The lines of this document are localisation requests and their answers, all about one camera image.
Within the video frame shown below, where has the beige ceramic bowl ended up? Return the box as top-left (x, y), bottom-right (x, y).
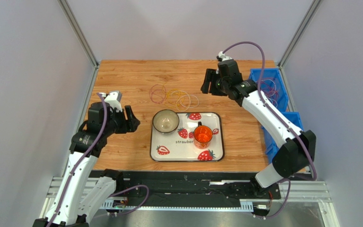
top-left (152, 109), bottom-right (180, 133)

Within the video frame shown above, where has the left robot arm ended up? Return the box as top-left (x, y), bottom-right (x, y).
top-left (33, 101), bottom-right (140, 227)

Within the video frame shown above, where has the blue plastic bin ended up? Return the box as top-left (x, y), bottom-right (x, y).
top-left (260, 68), bottom-right (289, 112)
top-left (261, 112), bottom-right (303, 164)

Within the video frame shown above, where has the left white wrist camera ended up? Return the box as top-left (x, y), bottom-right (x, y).
top-left (99, 90), bottom-right (123, 113)

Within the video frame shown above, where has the near blue plastic bin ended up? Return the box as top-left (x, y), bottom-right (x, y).
top-left (261, 112), bottom-right (303, 164)

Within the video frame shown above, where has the orange transparent mug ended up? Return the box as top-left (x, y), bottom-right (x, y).
top-left (193, 122), bottom-right (213, 149)

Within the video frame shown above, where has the white strawberry tray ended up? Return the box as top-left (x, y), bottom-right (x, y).
top-left (150, 112), bottom-right (225, 162)

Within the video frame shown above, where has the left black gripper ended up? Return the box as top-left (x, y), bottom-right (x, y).
top-left (103, 105), bottom-right (140, 137)

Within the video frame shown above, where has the aluminium frame rail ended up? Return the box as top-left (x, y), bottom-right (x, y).
top-left (36, 176), bottom-right (339, 227)

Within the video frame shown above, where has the far blue plastic bin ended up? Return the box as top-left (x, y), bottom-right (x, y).
top-left (260, 68), bottom-right (289, 112)

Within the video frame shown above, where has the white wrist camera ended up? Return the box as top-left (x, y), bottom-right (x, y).
top-left (99, 90), bottom-right (123, 113)
top-left (216, 51), bottom-right (233, 62)

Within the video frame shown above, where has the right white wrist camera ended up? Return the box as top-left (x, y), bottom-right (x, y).
top-left (216, 51), bottom-right (233, 62)

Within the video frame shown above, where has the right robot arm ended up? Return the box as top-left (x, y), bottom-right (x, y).
top-left (201, 59), bottom-right (316, 190)

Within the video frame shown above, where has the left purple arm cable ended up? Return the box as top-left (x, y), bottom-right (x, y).
top-left (45, 93), bottom-right (150, 227)

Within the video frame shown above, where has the yellow cable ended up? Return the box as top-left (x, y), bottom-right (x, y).
top-left (165, 89), bottom-right (191, 106)

